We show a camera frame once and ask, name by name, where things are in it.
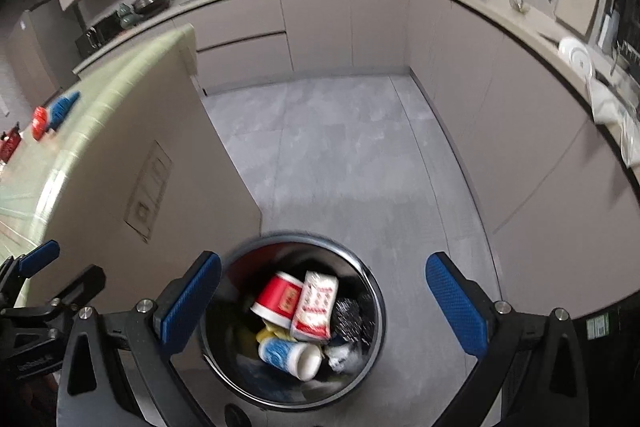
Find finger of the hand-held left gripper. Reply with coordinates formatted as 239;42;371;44
52;266;107;308
0;241;61;298

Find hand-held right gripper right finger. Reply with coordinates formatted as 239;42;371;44
425;251;591;427

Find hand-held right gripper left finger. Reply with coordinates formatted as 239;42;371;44
57;251;223;427

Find red paper cup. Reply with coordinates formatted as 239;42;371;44
250;271;306;328

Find blue white paper cup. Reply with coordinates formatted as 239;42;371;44
257;338;323;382

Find steel wool scrubber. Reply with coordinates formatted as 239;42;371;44
330;297;366;338

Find red white packet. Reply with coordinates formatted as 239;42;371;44
290;271;341;342

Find round steel trash bin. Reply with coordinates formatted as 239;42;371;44
200;232;388;413

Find red pot with lid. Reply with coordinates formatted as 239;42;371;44
0;129;23;164

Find island socket panel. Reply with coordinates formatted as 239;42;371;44
124;141;172;243

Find crumpled white paper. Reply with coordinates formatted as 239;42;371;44
325;342;361;370

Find red plastic bag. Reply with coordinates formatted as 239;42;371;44
31;106;51;140

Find beige kitchen island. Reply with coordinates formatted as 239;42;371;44
30;72;263;308

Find blue bowl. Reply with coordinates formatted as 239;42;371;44
47;91;82;131

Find beige refrigerator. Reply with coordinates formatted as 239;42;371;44
5;9;66;108

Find black microwave oven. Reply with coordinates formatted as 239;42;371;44
75;14;119;58

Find wok with glass lid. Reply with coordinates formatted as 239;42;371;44
132;0;169;16

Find white plate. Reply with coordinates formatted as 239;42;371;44
557;37;594;78

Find grey kitchen base cabinets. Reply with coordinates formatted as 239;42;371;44
72;0;640;323

